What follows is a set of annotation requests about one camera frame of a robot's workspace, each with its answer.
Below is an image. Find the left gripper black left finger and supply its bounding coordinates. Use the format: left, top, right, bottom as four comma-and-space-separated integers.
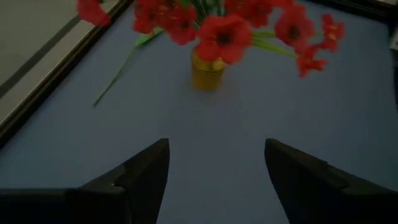
0, 138, 171, 224

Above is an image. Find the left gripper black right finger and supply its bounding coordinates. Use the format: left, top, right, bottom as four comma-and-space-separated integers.
264, 138, 398, 224

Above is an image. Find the red artificial flower bunch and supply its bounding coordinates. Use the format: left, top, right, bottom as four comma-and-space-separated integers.
195, 12, 253, 65
76, 0, 111, 27
132, 0, 198, 47

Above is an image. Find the yellow glass vase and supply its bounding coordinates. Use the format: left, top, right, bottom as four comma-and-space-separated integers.
191, 51, 226, 91

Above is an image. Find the blue-grey table mat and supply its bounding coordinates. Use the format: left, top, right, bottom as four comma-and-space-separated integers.
0, 0, 398, 224

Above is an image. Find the yellow artificial tulip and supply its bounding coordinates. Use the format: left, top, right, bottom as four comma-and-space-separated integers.
92, 26, 165, 108

